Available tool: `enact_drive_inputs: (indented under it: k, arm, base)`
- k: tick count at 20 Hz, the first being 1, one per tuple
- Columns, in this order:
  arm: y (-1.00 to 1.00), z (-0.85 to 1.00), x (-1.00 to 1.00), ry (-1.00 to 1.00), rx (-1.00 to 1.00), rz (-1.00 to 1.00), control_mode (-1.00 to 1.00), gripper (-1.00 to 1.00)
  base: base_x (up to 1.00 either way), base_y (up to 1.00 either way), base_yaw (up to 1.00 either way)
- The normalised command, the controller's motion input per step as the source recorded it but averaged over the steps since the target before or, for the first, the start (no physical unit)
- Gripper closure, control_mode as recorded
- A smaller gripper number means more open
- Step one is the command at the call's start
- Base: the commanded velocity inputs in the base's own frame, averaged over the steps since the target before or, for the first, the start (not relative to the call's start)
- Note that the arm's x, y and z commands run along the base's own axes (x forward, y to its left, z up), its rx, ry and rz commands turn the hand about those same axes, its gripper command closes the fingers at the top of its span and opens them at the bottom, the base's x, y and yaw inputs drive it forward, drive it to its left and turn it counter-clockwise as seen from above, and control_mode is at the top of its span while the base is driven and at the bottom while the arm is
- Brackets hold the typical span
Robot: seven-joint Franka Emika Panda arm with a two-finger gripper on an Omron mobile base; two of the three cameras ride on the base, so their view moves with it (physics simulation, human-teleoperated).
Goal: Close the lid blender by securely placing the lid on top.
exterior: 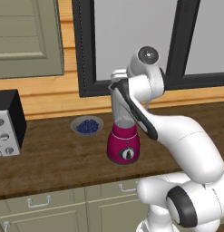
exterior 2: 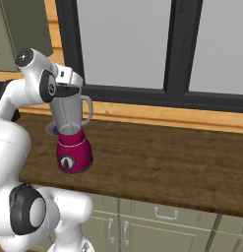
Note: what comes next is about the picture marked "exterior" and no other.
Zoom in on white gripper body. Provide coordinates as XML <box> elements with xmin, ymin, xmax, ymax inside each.
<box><xmin>110</xmin><ymin>68</ymin><xmax>129</xmax><ymax>82</ymax></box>

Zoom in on grey bowl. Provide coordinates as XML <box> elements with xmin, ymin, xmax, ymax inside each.
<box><xmin>70</xmin><ymin>115</ymin><xmax>104</xmax><ymax>137</ymax></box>

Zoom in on silver cupboard door handle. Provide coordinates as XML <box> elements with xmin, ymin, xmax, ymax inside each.
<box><xmin>2</xmin><ymin>220</ymin><xmax>12</xmax><ymax>232</ymax></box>

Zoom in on blueberries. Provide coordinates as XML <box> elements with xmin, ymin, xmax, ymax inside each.
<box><xmin>75</xmin><ymin>118</ymin><xmax>100</xmax><ymax>135</ymax></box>

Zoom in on black framed window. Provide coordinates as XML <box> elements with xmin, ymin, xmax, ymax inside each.
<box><xmin>71</xmin><ymin>0</ymin><xmax>224</xmax><ymax>99</ymax></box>

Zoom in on black and silver toaster oven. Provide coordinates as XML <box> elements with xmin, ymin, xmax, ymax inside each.
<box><xmin>0</xmin><ymin>88</ymin><xmax>28</xmax><ymax>158</ymax></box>

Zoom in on olive wall cupboard door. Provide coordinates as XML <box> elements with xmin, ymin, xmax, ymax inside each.
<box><xmin>0</xmin><ymin>0</ymin><xmax>65</xmax><ymax>80</ymax></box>

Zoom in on magenta blender with clear jar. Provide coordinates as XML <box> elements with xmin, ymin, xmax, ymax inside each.
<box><xmin>106</xmin><ymin>79</ymin><xmax>141</xmax><ymax>165</ymax></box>

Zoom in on olive drawer front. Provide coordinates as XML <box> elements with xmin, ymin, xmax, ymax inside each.
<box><xmin>85</xmin><ymin>178</ymin><xmax>142</xmax><ymax>203</ymax></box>
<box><xmin>0</xmin><ymin>187</ymin><xmax>87</xmax><ymax>218</ymax></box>

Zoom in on silver drawer handle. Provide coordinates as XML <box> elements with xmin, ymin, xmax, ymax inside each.
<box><xmin>26</xmin><ymin>195</ymin><xmax>53</xmax><ymax>209</ymax></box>
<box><xmin>118</xmin><ymin>180</ymin><xmax>139</xmax><ymax>193</ymax></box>

